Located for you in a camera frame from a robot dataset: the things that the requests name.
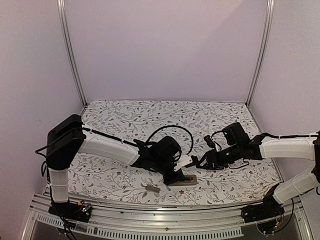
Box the remote battery cover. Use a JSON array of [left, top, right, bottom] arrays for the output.
[[145, 185, 160, 194]]

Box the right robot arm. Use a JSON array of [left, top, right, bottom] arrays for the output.
[[191, 122, 320, 218]]

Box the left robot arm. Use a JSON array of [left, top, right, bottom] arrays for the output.
[[35, 114, 184, 217]]

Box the white remote control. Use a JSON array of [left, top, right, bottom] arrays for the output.
[[170, 175, 198, 187]]

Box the left aluminium frame post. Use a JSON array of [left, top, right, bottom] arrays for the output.
[[56, 0, 88, 107]]

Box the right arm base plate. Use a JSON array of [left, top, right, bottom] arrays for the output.
[[240, 203, 285, 223]]

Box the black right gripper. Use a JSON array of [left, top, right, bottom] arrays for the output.
[[196, 142, 242, 170]]

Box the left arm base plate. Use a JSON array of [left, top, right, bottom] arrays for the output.
[[48, 200, 92, 223]]

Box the right aluminium frame post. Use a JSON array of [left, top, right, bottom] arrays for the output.
[[245, 0, 275, 108]]

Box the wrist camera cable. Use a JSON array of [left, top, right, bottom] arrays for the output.
[[146, 124, 195, 157], [211, 131, 226, 151]]

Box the aluminium frame post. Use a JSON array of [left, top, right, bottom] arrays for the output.
[[56, 0, 88, 107], [245, 0, 275, 108]]

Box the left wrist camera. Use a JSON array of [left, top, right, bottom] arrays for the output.
[[173, 155, 199, 172]]

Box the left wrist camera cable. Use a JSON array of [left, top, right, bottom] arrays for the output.
[[146, 124, 195, 157]]

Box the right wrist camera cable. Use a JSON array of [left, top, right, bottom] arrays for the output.
[[211, 131, 226, 151]]

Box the front aluminium rail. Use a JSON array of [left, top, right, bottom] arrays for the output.
[[20, 193, 315, 240]]

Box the floral patterned table mat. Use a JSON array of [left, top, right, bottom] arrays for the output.
[[68, 100, 280, 206]]

